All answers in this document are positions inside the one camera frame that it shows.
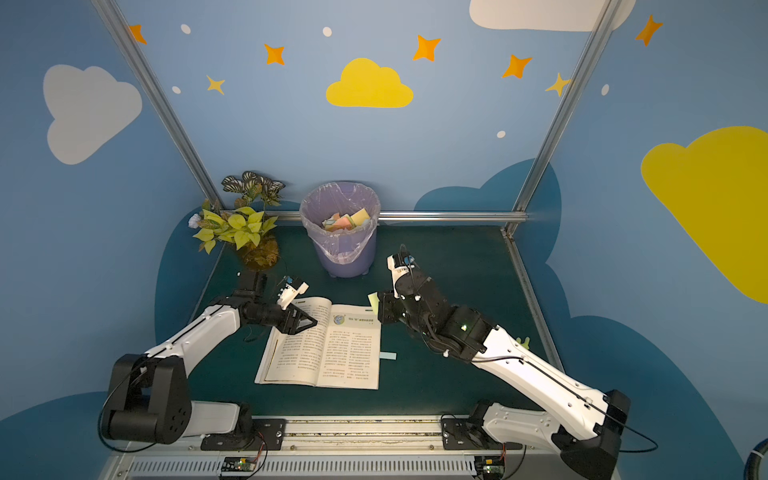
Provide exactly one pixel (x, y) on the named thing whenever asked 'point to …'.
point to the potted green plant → (246, 226)
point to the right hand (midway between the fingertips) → (383, 290)
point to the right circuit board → (490, 467)
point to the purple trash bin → (358, 266)
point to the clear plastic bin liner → (322, 201)
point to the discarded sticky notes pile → (337, 222)
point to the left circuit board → (238, 463)
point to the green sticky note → (373, 299)
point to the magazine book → (340, 350)
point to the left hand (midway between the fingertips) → (309, 316)
